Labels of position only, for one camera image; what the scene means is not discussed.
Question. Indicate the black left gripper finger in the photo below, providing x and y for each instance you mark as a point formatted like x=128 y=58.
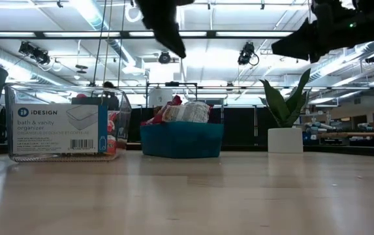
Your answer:
x=165 y=26

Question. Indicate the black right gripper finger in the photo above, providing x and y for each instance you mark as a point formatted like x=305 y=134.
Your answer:
x=299 y=42

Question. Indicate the yellow red noodle packet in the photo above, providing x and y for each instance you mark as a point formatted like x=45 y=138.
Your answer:
x=177 y=100

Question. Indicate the red white noodle packet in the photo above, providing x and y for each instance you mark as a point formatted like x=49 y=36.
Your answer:
x=186 y=112

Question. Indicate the black ceiling spotlight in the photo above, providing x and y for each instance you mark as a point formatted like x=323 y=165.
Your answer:
x=246 y=53
x=35 y=53
x=164 y=57

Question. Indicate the overhead light bar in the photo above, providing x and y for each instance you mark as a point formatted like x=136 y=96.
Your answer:
x=211 y=34

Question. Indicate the white cylinder container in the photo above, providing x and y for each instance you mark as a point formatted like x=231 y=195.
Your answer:
x=160 y=97

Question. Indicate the person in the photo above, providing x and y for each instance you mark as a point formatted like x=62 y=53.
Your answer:
x=109 y=85

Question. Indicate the snake plant in white pot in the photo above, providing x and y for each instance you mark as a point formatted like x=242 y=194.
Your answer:
x=284 y=140

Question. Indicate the black partition panels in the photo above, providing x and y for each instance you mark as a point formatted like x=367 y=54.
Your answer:
x=239 y=125

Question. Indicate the wooden workbench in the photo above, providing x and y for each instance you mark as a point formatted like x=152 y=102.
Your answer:
x=353 y=134

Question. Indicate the small blue plastic bin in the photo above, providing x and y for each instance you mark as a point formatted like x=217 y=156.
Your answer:
x=180 y=140

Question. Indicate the clear plastic organizer bin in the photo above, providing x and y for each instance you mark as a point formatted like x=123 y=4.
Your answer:
x=53 y=130

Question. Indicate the black aluminium table frame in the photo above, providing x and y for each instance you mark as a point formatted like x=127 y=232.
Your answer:
x=336 y=150

